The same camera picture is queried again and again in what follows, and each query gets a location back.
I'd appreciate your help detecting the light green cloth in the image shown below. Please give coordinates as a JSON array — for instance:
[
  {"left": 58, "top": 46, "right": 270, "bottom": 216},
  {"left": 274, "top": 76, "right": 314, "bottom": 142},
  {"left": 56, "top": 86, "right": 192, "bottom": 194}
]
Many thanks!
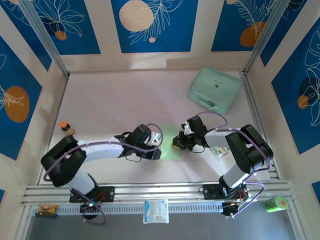
[{"left": 159, "top": 124, "right": 185, "bottom": 161}]

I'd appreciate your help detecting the colourful snack packet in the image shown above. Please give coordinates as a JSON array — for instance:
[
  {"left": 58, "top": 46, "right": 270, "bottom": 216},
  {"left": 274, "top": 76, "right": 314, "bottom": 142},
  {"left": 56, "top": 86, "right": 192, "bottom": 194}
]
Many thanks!
[{"left": 209, "top": 145, "right": 231, "bottom": 158}]

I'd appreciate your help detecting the mint green zip pouch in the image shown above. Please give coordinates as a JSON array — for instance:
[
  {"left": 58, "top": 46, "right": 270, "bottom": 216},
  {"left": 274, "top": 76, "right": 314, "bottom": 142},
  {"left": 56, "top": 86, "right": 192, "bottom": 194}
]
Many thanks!
[{"left": 187, "top": 66, "right": 244, "bottom": 115}]

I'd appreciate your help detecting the white blue tissue packet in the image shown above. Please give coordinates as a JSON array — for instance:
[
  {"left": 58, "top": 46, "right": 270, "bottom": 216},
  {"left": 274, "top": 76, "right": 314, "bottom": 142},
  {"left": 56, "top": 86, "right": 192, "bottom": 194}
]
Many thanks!
[{"left": 142, "top": 198, "right": 170, "bottom": 225}]

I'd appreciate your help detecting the black controller board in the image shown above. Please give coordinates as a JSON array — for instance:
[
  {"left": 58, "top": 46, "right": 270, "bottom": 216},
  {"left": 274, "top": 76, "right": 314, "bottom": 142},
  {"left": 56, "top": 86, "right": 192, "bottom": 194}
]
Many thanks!
[
  {"left": 221, "top": 201, "right": 251, "bottom": 220},
  {"left": 79, "top": 199, "right": 101, "bottom": 216}
]

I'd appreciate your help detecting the green can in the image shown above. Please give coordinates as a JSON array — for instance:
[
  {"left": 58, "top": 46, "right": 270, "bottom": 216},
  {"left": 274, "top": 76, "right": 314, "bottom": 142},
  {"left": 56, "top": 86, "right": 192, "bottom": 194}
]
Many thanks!
[{"left": 262, "top": 196, "right": 289, "bottom": 213}]

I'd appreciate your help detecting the yellow blue toy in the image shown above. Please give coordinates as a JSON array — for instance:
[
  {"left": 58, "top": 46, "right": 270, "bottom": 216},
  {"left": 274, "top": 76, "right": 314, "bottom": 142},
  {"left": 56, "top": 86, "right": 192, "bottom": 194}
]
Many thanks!
[{"left": 37, "top": 203, "right": 59, "bottom": 219}]

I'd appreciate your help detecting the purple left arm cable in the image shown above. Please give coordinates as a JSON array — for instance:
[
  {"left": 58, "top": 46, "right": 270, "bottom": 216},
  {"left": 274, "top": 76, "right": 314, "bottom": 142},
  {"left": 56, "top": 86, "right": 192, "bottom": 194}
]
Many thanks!
[{"left": 43, "top": 122, "right": 165, "bottom": 226}]

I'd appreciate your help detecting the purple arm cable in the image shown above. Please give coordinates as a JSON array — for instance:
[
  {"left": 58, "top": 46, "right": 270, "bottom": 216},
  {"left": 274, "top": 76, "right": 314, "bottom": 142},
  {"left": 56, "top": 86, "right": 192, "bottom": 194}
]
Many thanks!
[
  {"left": 43, "top": 122, "right": 165, "bottom": 226},
  {"left": 194, "top": 111, "right": 273, "bottom": 220}
]

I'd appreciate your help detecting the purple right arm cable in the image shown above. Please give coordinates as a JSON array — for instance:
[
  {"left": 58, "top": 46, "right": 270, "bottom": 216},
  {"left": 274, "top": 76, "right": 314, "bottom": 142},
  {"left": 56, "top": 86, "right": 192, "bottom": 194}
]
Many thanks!
[{"left": 194, "top": 111, "right": 273, "bottom": 220}]

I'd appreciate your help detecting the aluminium mounting rail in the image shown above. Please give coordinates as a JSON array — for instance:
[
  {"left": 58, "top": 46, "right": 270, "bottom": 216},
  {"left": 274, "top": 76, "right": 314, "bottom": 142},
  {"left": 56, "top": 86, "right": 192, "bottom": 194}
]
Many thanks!
[{"left": 21, "top": 181, "right": 297, "bottom": 206}]

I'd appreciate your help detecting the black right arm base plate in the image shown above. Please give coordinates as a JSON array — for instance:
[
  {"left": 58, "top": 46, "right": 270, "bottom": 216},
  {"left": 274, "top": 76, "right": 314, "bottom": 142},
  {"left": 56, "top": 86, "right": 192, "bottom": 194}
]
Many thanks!
[{"left": 202, "top": 183, "right": 248, "bottom": 201}]

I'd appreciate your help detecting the white slotted cable duct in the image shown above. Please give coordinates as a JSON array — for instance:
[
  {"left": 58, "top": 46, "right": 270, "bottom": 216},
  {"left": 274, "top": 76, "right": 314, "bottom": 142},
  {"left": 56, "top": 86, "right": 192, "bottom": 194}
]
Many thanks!
[{"left": 32, "top": 202, "right": 225, "bottom": 216}]

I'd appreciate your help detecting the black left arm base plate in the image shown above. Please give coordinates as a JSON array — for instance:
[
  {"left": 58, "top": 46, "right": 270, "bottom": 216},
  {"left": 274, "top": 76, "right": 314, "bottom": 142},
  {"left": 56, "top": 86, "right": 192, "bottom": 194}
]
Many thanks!
[{"left": 69, "top": 185, "right": 116, "bottom": 203}]

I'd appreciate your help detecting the aluminium table edge rail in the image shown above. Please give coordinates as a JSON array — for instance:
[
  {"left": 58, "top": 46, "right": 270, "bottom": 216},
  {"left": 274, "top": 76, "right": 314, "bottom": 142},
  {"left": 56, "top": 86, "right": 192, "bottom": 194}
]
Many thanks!
[
  {"left": 36, "top": 74, "right": 70, "bottom": 186},
  {"left": 240, "top": 71, "right": 280, "bottom": 180}
]

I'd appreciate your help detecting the aluminium frame post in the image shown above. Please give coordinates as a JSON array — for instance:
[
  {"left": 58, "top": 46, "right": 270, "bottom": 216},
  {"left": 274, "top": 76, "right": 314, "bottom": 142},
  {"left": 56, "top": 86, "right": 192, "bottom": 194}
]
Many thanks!
[
  {"left": 243, "top": 0, "right": 296, "bottom": 76},
  {"left": 17, "top": 0, "right": 70, "bottom": 78}
]

